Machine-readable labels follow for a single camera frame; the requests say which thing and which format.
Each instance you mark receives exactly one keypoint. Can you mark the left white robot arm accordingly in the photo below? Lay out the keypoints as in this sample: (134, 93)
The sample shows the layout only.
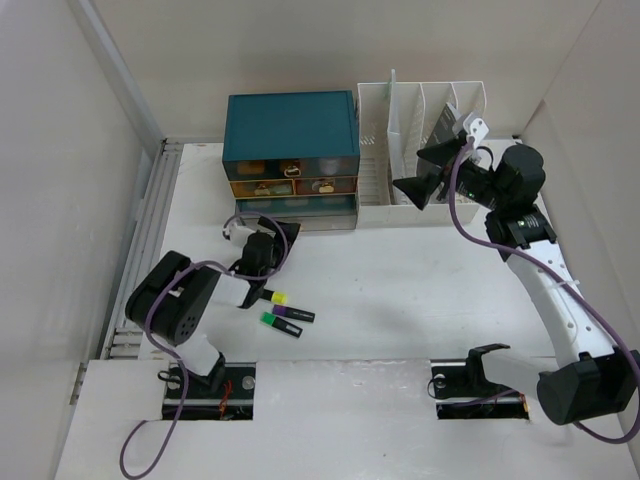
(170, 301)

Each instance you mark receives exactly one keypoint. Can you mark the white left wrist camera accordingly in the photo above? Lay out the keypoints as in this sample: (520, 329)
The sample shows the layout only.
(236, 233)

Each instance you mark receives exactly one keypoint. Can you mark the grey Canon setup guide booklet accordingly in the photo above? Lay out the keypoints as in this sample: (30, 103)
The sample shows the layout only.
(446, 126)

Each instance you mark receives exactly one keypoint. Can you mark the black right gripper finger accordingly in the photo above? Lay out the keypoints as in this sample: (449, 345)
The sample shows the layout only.
(418, 189)
(440, 155)

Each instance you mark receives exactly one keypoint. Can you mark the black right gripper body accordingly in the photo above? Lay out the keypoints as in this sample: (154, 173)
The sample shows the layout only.
(477, 184)

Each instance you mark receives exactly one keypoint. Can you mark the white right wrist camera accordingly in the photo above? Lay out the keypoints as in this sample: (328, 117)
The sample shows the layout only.
(475, 129)

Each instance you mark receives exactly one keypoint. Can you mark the clear jar of paper clips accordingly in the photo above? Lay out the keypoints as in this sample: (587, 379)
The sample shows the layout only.
(330, 166)

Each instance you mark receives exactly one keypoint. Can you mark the yellow cap black highlighter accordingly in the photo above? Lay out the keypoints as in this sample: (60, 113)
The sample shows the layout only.
(274, 297)

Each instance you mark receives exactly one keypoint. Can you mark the aluminium frame rail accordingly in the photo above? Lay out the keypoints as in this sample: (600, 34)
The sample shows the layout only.
(155, 181)

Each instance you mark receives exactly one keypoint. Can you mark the teal desktop drawer cabinet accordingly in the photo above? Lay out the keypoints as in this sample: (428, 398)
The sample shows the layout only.
(289, 132)

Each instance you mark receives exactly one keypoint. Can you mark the white perforated file organizer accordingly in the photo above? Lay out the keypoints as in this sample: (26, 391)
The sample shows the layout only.
(420, 106)

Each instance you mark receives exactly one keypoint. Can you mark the clear mesh document pouch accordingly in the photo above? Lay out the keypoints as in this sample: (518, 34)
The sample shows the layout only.
(394, 140)

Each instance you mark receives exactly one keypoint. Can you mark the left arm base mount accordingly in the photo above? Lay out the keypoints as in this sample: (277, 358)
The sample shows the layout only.
(229, 398)

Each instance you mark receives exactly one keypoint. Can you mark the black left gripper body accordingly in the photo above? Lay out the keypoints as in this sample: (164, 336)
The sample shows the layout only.
(281, 243)

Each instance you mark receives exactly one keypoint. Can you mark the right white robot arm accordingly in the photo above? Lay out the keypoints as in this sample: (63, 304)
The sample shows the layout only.
(596, 373)

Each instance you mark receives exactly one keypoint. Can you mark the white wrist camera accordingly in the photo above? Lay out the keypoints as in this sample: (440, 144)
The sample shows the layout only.
(475, 129)
(236, 233)

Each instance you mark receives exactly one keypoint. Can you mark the purple cap black highlighter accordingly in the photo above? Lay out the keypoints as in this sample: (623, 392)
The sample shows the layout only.
(292, 313)

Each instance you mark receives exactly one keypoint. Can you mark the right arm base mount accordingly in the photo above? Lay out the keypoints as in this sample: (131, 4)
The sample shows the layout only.
(461, 391)

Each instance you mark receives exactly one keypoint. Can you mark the green cap black highlighter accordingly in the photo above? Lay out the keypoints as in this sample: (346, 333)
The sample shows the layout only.
(281, 325)

